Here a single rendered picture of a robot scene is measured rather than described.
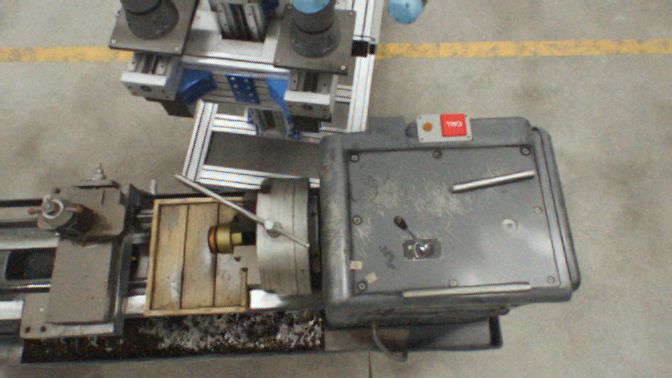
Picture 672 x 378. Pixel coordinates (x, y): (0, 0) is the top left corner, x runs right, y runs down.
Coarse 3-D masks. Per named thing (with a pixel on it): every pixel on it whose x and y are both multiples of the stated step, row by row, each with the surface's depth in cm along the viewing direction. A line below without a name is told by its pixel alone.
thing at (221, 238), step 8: (224, 224) 127; (208, 232) 125; (216, 232) 125; (224, 232) 124; (232, 232) 125; (208, 240) 125; (216, 240) 125; (224, 240) 124; (232, 240) 125; (240, 240) 125; (216, 248) 125; (224, 248) 124; (232, 248) 125
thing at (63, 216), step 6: (60, 198) 126; (60, 204) 124; (66, 204) 125; (72, 204) 127; (60, 210) 124; (48, 216) 123; (54, 216) 123; (60, 216) 124; (66, 216) 125; (48, 222) 124; (54, 222) 124; (60, 222) 124; (66, 222) 125
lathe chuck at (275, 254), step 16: (272, 192) 118; (288, 192) 117; (256, 208) 115; (272, 208) 114; (288, 208) 114; (256, 224) 113; (288, 224) 113; (256, 240) 112; (272, 240) 112; (288, 240) 112; (272, 256) 112; (288, 256) 113; (272, 272) 114; (288, 272) 114; (272, 288) 118; (288, 288) 118
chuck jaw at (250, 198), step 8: (248, 192) 122; (256, 192) 121; (264, 192) 119; (248, 200) 119; (256, 200) 119; (248, 208) 120; (240, 216) 122; (232, 224) 123; (240, 224) 123; (248, 224) 123; (240, 232) 124
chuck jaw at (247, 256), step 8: (240, 248) 124; (248, 248) 124; (240, 256) 123; (248, 256) 123; (256, 256) 123; (240, 264) 122; (248, 264) 122; (256, 264) 122; (248, 272) 121; (256, 272) 121; (248, 280) 120; (256, 280) 120
